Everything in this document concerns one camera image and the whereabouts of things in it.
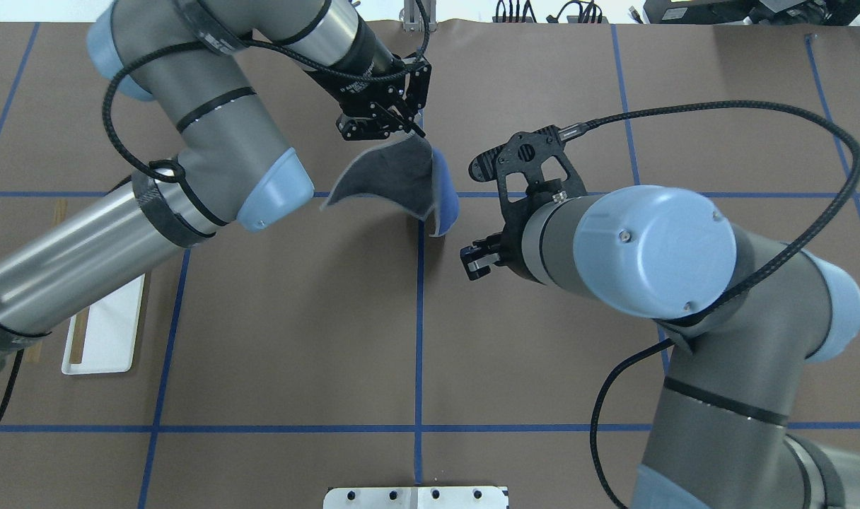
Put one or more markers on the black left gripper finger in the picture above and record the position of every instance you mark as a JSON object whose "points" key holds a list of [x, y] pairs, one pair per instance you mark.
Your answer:
{"points": [[398, 110], [415, 100]]}

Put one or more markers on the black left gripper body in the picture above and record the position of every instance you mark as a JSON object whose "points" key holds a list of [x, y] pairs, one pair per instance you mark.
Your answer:
{"points": [[356, 79]]}

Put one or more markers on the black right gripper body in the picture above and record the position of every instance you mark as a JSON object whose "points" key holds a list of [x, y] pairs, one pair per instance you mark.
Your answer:
{"points": [[509, 256]]}

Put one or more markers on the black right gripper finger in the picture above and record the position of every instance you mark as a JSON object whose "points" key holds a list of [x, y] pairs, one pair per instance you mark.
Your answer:
{"points": [[478, 260]]}

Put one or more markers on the blue and grey towel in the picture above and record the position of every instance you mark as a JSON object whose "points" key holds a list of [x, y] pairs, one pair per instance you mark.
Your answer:
{"points": [[407, 172]]}

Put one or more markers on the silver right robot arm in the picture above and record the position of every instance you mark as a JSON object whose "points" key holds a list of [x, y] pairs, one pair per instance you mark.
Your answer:
{"points": [[743, 314]]}

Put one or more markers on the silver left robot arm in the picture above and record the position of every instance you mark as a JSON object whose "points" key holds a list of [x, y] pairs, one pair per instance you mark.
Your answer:
{"points": [[236, 164]]}

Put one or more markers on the white wooden towel rack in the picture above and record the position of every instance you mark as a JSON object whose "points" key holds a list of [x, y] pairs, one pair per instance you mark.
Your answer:
{"points": [[102, 338]]}

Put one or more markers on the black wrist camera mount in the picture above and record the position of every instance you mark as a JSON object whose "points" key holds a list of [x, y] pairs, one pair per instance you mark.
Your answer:
{"points": [[419, 73]]}

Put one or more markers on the aluminium frame post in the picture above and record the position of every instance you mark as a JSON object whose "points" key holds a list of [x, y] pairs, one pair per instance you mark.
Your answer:
{"points": [[419, 16]]}

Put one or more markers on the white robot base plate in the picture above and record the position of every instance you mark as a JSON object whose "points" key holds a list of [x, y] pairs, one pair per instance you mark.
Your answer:
{"points": [[417, 497]]}

